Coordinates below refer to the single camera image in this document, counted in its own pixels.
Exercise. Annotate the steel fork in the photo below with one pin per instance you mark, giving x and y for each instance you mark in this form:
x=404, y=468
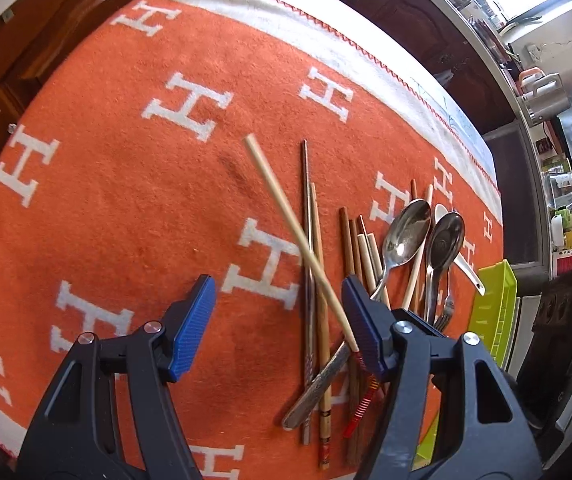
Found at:
x=446, y=314

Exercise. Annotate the orange H-pattern blanket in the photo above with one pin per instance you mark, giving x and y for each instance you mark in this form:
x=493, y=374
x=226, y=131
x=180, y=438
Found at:
x=128, y=178

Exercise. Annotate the large steel spoon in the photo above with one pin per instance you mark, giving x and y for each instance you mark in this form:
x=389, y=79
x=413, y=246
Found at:
x=406, y=233

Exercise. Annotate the pale chopstick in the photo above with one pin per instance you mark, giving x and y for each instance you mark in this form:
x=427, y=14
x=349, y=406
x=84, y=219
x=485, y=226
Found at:
x=371, y=264

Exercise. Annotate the light bamboo chopstick red end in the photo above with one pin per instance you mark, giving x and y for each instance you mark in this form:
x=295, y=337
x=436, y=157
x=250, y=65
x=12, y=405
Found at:
x=307, y=254

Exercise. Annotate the dark steel spoon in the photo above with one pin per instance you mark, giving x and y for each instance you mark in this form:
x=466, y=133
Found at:
x=445, y=243

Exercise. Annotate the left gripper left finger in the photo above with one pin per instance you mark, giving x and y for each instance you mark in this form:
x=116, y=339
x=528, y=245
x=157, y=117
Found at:
x=74, y=433

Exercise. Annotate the white ceramic spoon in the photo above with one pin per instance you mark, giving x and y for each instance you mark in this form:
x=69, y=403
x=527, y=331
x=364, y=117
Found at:
x=439, y=212

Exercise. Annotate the green plastic utensil tray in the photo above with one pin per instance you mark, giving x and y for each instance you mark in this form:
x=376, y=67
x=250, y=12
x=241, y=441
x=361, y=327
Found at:
x=492, y=318

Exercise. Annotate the steel electric kettle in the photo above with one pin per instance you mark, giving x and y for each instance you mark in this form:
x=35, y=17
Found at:
x=541, y=96

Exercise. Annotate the brown wooden chopstick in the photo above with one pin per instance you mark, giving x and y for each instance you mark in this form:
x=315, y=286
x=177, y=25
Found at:
x=357, y=249
x=353, y=367

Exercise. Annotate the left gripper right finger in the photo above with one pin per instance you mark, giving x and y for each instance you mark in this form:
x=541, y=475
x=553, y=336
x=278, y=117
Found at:
x=482, y=432

